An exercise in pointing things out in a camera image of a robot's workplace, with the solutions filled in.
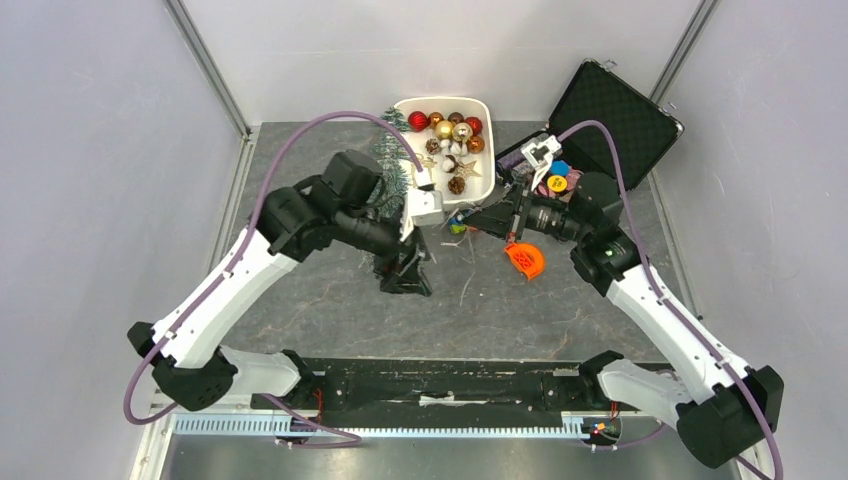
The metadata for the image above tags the red glitter bauble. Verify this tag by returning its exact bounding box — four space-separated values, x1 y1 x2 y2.
407 110 430 132

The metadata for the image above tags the small frosted christmas tree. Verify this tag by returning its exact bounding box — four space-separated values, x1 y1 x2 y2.
369 130 410 218

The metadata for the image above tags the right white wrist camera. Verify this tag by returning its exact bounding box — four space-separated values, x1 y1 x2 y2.
519 133 562 189

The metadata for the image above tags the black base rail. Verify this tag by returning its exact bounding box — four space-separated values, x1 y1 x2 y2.
282 358 611 428

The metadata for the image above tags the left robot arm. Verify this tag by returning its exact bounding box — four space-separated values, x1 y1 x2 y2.
128 151 443 411

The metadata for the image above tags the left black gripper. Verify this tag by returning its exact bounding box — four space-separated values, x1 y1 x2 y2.
336 203 433 297

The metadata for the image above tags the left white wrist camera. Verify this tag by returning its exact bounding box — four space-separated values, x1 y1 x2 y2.
400 188 444 241

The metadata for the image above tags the orange semicircle plastic piece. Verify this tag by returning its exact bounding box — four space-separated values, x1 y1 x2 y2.
504 242 546 281

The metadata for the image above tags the gold star topper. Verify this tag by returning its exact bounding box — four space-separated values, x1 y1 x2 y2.
454 160 482 180

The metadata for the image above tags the white plastic tray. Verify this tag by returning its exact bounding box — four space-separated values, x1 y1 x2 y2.
394 96 496 212

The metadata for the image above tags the orange shiny bauble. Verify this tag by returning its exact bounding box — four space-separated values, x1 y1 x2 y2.
466 135 485 154

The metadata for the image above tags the yellow dealer chip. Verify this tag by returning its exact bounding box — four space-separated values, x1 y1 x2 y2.
546 175 568 195

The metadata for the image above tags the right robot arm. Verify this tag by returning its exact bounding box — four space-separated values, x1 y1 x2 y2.
464 173 785 468

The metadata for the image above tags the white cotton boll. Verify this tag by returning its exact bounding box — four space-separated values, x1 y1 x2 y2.
440 154 459 174

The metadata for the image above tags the dark red bauble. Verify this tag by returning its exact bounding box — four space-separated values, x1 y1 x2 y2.
464 116 483 135

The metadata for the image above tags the silver gold bauble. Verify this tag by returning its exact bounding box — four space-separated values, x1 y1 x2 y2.
452 122 474 144

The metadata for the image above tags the black poker chip case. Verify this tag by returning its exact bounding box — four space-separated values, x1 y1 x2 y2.
495 59 684 191

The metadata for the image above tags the gold shiny bauble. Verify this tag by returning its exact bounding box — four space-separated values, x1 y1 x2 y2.
433 119 455 140

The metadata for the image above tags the brown pine cone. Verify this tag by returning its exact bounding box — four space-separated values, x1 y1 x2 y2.
447 176 466 195

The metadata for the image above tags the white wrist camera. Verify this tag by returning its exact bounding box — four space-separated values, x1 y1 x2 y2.
400 188 444 241
519 133 562 189

